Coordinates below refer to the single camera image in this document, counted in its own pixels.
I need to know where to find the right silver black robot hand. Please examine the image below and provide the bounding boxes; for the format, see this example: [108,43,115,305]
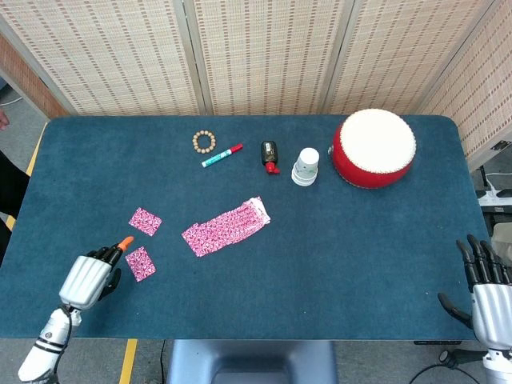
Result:
[437,234,512,349]

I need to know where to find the long pink patterned cloth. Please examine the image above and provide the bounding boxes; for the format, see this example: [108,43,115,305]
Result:
[181,195,272,258]

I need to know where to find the pink cloth square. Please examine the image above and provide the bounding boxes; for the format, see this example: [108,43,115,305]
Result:
[124,246,157,283]
[128,206,163,238]

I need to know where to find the grey robot base column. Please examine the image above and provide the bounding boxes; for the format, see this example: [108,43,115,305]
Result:
[166,339,339,384]

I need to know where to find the stack of white paper cups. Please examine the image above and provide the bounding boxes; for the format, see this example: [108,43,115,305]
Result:
[290,147,320,187]

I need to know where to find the white power strip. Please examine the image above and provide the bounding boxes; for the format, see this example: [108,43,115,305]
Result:
[478,187,512,207]

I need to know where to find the red drum with white skin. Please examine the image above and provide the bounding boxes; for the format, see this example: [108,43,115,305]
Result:
[327,108,417,190]

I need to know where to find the teal felt table cover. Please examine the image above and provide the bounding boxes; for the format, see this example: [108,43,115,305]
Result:
[0,114,495,342]

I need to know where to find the woven bamboo screen panel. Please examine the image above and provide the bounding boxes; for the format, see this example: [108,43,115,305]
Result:
[319,0,487,117]
[0,0,209,117]
[0,34,67,119]
[186,0,353,117]
[418,0,512,169]

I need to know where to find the black bottle with red cap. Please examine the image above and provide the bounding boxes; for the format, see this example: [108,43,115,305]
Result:
[260,140,282,176]

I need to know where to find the green marker with red cap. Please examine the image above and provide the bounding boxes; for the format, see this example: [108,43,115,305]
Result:
[201,143,244,169]

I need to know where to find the bystander dark trousers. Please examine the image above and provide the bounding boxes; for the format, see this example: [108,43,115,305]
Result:
[0,151,31,265]

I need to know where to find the black floor cable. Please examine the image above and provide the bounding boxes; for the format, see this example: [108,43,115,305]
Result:
[411,362,487,384]

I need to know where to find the wooden bead bracelet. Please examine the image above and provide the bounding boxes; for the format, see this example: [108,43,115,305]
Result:
[192,130,218,154]

